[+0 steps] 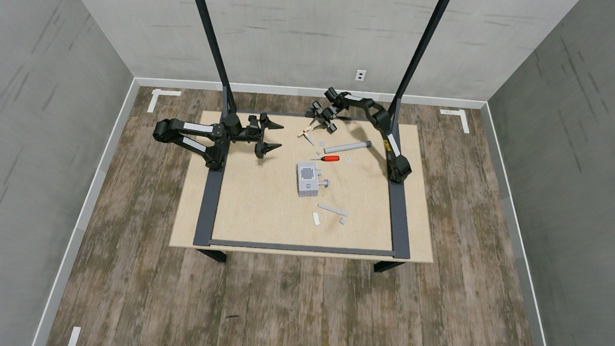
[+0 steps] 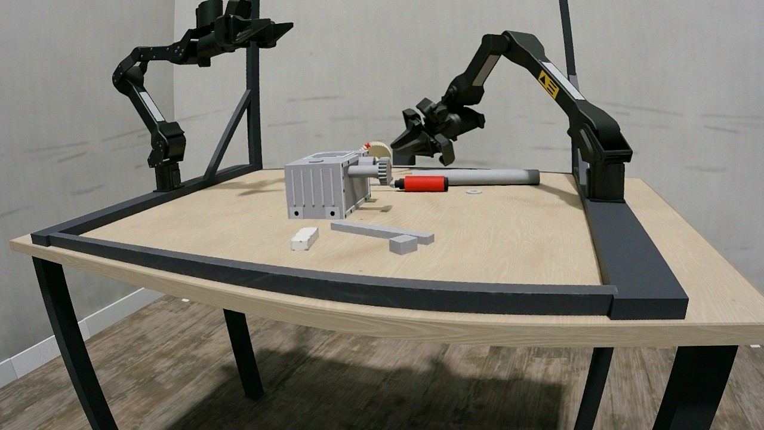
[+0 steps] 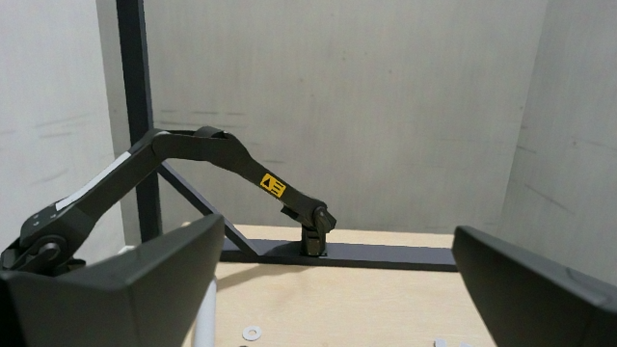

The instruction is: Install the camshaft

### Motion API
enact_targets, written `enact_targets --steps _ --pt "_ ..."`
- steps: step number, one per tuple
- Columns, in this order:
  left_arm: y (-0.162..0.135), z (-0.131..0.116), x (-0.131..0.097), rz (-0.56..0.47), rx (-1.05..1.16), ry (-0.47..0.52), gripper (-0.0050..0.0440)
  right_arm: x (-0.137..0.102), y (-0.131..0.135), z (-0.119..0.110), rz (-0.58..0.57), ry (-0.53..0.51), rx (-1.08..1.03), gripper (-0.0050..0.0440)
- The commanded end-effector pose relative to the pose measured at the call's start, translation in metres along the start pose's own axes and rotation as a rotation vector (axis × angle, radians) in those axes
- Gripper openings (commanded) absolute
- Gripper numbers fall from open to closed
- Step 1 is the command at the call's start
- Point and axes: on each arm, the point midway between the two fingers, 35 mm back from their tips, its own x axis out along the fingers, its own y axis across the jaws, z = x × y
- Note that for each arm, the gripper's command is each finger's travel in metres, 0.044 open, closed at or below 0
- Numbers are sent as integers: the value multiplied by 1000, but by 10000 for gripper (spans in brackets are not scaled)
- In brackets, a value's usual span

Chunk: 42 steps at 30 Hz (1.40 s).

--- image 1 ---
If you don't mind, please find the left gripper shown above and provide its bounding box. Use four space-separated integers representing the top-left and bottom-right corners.
310 101 339 132

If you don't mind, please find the dark grey rail border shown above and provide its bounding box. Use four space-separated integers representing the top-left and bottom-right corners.
193 110 410 259

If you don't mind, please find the red-handled screwdriver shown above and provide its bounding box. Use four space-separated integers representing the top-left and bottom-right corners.
310 156 340 161

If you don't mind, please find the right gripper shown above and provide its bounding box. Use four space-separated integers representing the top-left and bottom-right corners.
243 113 284 159

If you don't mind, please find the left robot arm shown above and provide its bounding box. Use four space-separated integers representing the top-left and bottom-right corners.
322 87 412 185

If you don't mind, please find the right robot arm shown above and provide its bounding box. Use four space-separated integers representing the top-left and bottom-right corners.
153 113 259 172

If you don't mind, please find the grey camshaft with large gear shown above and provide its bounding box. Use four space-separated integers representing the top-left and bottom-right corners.
298 126 315 145

